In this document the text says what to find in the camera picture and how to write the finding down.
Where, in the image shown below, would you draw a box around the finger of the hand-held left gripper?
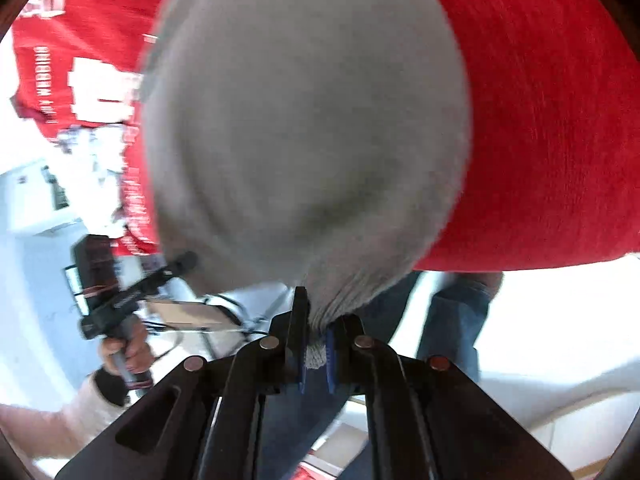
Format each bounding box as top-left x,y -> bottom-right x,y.
117,251 -> 199,311

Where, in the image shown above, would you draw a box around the red printed blanket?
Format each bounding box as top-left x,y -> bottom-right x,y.
10,0 -> 640,273

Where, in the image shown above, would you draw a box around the person's blue jeans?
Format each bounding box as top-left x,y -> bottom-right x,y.
250,270 -> 503,480

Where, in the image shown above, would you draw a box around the person's left forearm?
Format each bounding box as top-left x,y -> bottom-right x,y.
0,367 -> 132,461

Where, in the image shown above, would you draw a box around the black cable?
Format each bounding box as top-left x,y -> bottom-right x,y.
145,317 -> 273,361

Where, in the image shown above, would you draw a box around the grey sweater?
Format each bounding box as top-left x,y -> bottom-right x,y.
140,0 -> 473,370

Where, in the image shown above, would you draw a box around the red box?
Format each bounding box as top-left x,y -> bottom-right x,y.
290,422 -> 373,480

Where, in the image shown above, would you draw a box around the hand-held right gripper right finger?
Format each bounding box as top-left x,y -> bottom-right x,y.
325,314 -> 573,480

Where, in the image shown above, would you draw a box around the brown cardboard piece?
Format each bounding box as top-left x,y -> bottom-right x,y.
145,297 -> 237,332

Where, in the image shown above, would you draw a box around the person's left hand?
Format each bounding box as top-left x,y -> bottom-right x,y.
97,322 -> 157,382

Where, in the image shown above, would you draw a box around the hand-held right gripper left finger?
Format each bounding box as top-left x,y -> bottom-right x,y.
55,286 -> 311,480

